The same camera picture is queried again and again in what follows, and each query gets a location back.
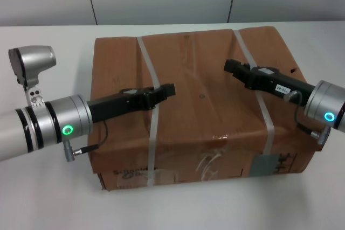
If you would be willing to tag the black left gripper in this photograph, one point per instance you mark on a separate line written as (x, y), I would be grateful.
(118, 103)

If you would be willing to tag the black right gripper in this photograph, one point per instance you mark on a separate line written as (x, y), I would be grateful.
(280, 84)

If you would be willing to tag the brown cardboard box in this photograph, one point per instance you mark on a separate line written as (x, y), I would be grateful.
(205, 111)

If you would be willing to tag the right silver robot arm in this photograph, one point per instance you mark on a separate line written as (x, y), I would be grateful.
(326, 103)

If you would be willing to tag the grey label sticker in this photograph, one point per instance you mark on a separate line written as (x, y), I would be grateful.
(264, 165)

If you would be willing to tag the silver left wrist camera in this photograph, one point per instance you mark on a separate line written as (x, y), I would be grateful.
(31, 63)

